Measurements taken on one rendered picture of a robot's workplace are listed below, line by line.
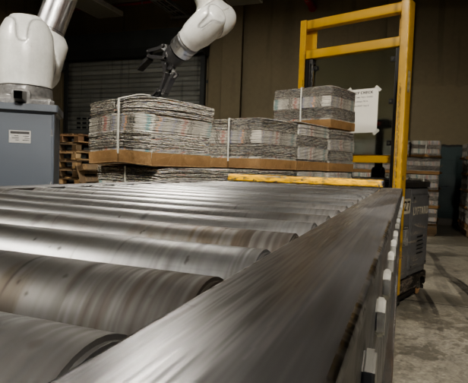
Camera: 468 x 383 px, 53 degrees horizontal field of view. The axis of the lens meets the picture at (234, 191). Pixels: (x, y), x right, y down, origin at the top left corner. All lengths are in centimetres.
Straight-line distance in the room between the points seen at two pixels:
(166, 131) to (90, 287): 144
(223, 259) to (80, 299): 7
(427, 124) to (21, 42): 755
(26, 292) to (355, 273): 12
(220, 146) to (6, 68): 103
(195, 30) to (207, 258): 143
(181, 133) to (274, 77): 737
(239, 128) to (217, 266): 189
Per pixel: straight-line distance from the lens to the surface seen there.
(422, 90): 859
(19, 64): 151
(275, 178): 130
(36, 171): 147
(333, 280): 18
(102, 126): 180
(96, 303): 17
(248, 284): 16
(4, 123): 149
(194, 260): 23
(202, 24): 162
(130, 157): 165
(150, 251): 24
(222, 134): 217
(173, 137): 163
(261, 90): 900
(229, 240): 29
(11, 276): 20
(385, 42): 309
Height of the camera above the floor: 84
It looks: 3 degrees down
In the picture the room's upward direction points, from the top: 2 degrees clockwise
